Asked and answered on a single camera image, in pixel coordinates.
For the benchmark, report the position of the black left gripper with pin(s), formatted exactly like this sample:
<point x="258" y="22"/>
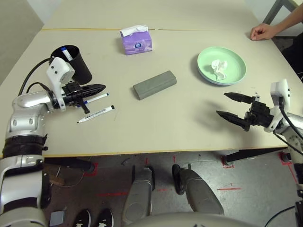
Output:
<point x="72" y="94"/>

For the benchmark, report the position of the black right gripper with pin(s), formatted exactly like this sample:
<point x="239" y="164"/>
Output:
<point x="259" y="116"/>

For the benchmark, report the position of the black-capped printed white marker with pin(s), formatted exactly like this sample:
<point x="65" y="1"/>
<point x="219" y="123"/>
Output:
<point x="97" y="114"/>

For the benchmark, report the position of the white tissue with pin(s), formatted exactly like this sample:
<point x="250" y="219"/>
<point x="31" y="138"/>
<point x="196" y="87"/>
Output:
<point x="219" y="68"/>

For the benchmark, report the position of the green plate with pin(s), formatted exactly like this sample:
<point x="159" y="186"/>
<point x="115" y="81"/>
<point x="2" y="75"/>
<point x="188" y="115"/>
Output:
<point x="232" y="59"/>

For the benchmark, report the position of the grey glasses case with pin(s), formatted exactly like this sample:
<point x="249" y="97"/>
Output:
<point x="154" y="85"/>

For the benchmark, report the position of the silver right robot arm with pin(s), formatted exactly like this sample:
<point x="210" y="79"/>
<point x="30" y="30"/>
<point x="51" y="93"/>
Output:
<point x="293" y="132"/>

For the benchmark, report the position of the bystander bare forearm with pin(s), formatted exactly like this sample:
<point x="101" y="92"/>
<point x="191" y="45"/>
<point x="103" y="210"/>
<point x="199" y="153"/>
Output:
<point x="288" y="19"/>

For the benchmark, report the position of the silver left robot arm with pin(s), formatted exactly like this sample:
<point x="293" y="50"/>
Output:
<point x="28" y="104"/>

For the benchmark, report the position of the bystander bare hand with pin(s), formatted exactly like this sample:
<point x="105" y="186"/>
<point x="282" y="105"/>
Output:
<point x="262" y="32"/>

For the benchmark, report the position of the blue-capped white marker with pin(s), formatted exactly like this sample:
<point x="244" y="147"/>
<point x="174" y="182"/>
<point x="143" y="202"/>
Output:
<point x="100" y="97"/>
<point x="67" y="54"/>

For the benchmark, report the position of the black cup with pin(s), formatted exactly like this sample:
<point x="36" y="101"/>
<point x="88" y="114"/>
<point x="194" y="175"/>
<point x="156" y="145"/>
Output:
<point x="80" y="68"/>

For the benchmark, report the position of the black table foot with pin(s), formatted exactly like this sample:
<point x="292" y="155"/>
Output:
<point x="71" y="163"/>
<point x="251" y="154"/>

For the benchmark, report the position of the purple tissue pack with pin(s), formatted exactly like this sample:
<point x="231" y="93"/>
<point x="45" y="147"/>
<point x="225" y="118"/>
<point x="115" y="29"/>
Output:
<point x="136" y="45"/>

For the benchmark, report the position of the bystander body black clothes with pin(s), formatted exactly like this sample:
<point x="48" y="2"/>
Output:
<point x="296" y="54"/>

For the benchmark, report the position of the grey robot right leg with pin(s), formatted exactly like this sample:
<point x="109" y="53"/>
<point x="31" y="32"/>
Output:
<point x="200" y="194"/>

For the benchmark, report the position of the grey robot leg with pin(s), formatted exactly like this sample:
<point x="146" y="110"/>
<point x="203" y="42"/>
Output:
<point x="200" y="194"/>
<point x="138" y="194"/>

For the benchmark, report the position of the wooden block on floor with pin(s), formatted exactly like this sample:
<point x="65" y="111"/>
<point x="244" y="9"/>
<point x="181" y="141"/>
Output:
<point x="56" y="182"/>

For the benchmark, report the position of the grey robot left leg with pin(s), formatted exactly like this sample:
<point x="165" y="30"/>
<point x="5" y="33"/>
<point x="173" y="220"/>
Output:
<point x="138" y="194"/>

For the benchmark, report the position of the grey robot torso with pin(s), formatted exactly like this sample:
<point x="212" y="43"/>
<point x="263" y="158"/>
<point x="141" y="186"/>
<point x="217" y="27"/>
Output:
<point x="189" y="221"/>

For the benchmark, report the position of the black bystander shoe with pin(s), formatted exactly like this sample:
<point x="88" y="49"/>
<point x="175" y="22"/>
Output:
<point x="104" y="220"/>
<point x="82" y="220"/>

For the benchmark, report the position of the grey box on floor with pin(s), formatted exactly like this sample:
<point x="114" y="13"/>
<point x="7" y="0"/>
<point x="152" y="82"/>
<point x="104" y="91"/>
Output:
<point x="57" y="218"/>

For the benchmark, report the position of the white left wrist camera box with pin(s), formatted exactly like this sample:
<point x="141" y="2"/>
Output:
<point x="58" y="71"/>

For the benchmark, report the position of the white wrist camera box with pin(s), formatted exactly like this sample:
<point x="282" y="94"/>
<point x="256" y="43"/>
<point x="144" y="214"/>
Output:
<point x="280" y="92"/>
<point x="58" y="71"/>

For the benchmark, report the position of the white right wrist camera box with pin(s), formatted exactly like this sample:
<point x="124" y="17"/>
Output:
<point x="280" y="92"/>

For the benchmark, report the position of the neighbouring table with metal frame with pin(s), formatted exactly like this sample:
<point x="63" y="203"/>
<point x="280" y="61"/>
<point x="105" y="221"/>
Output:
<point x="271" y="11"/>

